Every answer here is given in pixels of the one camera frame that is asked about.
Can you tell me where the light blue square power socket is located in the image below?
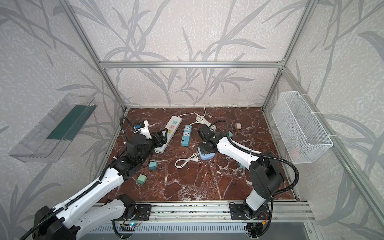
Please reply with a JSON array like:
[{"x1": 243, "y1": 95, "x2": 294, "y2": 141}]
[{"x1": 198, "y1": 147, "x2": 216, "y2": 161}]

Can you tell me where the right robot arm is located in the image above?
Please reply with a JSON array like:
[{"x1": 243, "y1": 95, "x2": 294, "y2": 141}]
[{"x1": 197, "y1": 126, "x2": 300, "y2": 220}]

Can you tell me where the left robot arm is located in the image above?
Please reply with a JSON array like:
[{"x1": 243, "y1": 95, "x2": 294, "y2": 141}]
[{"x1": 21, "y1": 126, "x2": 168, "y2": 240}]

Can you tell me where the white long power strip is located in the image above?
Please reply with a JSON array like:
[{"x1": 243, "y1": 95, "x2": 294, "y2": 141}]
[{"x1": 155, "y1": 116, "x2": 182, "y2": 154}]

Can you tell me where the teal adapter left near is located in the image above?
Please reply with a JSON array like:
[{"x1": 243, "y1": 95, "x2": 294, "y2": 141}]
[{"x1": 149, "y1": 161, "x2": 158, "y2": 171}]

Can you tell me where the teal power strip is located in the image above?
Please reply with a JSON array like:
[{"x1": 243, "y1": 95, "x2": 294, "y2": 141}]
[{"x1": 181, "y1": 125, "x2": 192, "y2": 147}]

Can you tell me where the green adapter left front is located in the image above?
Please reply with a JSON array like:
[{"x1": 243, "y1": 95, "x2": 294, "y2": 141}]
[{"x1": 136, "y1": 175, "x2": 148, "y2": 185}]

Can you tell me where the white bundled strip cable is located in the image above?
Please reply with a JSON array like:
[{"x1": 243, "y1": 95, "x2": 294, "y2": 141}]
[{"x1": 178, "y1": 103, "x2": 238, "y2": 133}]

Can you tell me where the white socket cable with plug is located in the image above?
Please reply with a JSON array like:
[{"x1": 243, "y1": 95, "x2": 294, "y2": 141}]
[{"x1": 174, "y1": 152, "x2": 200, "y2": 169}]

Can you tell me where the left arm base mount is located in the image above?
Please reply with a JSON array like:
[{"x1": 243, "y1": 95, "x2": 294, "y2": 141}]
[{"x1": 120, "y1": 204, "x2": 152, "y2": 222}]

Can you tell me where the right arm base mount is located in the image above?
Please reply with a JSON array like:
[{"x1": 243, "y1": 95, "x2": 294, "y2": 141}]
[{"x1": 229, "y1": 202, "x2": 271, "y2": 222}]

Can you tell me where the clear plastic wall tray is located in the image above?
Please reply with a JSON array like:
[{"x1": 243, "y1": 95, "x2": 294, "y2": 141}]
[{"x1": 9, "y1": 94, "x2": 98, "y2": 163}]

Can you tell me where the white wire mesh basket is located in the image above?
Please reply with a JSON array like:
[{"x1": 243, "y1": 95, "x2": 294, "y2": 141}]
[{"x1": 272, "y1": 91, "x2": 334, "y2": 164}]

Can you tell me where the aluminium front rail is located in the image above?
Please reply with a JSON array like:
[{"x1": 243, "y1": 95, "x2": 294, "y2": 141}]
[{"x1": 62, "y1": 201, "x2": 316, "y2": 224}]

